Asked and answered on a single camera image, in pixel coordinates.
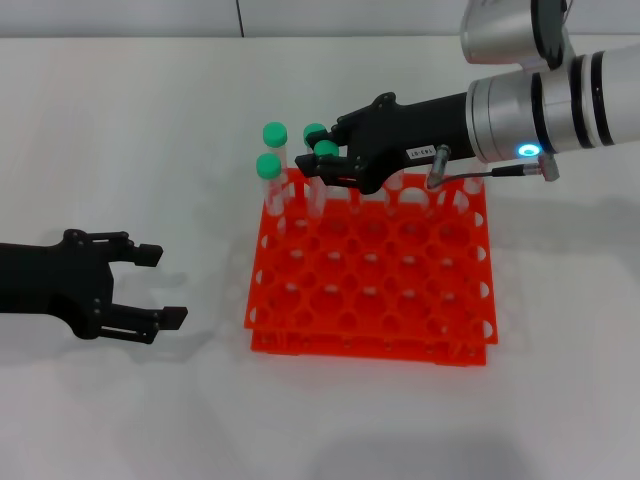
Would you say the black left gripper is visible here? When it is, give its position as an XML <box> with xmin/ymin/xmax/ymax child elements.
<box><xmin>0</xmin><ymin>228</ymin><xmax>190</xmax><ymax>346</ymax></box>

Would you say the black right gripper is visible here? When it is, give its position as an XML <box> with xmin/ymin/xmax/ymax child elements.
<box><xmin>294</xmin><ymin>91</ymin><xmax>474</xmax><ymax>197</ymax></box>

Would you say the orange plastic test tube rack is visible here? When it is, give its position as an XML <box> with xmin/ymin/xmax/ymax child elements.
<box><xmin>243</xmin><ymin>167</ymin><xmax>501</xmax><ymax>369</ymax></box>

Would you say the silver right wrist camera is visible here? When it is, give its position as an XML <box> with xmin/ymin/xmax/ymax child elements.
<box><xmin>459</xmin><ymin>0</ymin><xmax>577</xmax><ymax>71</ymax></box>

